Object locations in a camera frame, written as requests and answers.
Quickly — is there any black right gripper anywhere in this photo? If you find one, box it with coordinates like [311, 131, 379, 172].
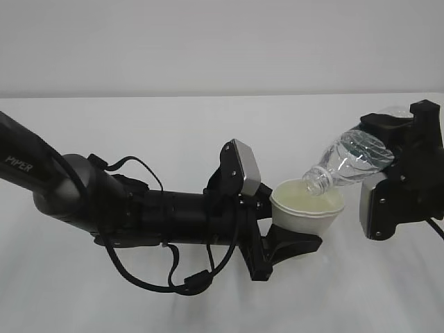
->
[360, 100, 443, 239]

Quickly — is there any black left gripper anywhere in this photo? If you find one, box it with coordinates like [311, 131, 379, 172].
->
[203, 173, 321, 281]

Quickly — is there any white paper cup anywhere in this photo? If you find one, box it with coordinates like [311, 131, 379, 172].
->
[270, 179, 345, 244]

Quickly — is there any clear plastic water bottle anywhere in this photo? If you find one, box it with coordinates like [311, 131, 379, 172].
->
[302, 123, 395, 196]

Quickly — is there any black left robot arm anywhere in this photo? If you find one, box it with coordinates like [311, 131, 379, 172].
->
[1, 114, 322, 284]

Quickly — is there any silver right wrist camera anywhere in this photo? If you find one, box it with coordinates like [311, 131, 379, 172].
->
[359, 173, 386, 239]

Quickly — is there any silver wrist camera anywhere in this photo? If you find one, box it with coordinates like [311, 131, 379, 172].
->
[220, 139, 262, 196]
[359, 173, 386, 239]

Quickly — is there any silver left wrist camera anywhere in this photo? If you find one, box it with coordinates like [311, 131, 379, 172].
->
[220, 139, 262, 196]

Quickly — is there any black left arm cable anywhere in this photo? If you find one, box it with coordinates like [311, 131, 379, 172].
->
[86, 154, 244, 295]

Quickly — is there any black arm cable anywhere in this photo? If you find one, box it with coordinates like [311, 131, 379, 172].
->
[426, 217, 444, 240]
[86, 154, 244, 295]

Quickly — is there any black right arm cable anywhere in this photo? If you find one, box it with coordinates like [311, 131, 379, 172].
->
[426, 217, 444, 240]

